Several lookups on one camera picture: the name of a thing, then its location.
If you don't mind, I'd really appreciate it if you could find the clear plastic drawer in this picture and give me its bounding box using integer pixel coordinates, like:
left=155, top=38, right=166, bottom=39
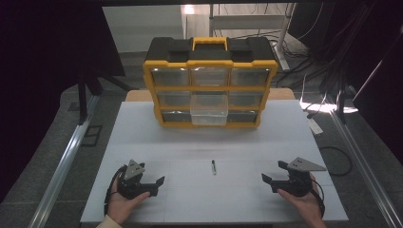
left=189, top=93, right=229, bottom=126

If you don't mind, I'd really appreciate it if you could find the yellow and black storage organizer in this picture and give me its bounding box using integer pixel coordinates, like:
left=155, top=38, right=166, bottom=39
left=142, top=36, right=279, bottom=129

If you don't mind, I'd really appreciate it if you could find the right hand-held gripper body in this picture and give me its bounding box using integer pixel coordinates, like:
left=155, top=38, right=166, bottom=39
left=274, top=157, right=328, bottom=198

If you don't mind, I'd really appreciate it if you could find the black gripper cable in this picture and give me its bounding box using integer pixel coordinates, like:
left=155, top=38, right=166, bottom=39
left=104, top=164, right=128, bottom=217
left=311, top=179, right=327, bottom=219

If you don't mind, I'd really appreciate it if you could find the aluminium frame rail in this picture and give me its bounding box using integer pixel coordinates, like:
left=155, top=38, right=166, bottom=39
left=28, top=94, right=101, bottom=228
left=327, top=105, right=403, bottom=228

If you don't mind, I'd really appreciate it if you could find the person's right hand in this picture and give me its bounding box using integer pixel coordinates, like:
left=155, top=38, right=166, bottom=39
left=277, top=172, right=328, bottom=228

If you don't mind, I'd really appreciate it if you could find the white metal shelf frame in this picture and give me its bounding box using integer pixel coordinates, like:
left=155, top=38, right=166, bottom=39
left=208, top=3, right=297, bottom=72

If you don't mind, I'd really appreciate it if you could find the person's left hand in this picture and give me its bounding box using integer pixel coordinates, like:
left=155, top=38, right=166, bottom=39
left=106, top=175, right=152, bottom=226

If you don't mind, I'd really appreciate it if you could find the black metal stand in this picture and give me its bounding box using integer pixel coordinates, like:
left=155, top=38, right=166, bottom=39
left=76, top=70, right=104, bottom=125
left=335, top=70, right=350, bottom=125

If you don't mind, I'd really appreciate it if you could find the white power adapter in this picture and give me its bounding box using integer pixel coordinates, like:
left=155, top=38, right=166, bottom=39
left=306, top=117, right=324, bottom=136

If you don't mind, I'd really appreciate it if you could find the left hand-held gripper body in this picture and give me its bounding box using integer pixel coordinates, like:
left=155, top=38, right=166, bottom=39
left=117, top=159, right=151, bottom=200

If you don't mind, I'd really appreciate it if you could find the wooden table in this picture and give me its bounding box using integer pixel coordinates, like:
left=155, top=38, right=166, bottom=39
left=125, top=87, right=297, bottom=103

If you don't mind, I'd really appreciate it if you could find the black looped floor cable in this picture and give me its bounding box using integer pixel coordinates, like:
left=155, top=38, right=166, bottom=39
left=318, top=145, right=354, bottom=178

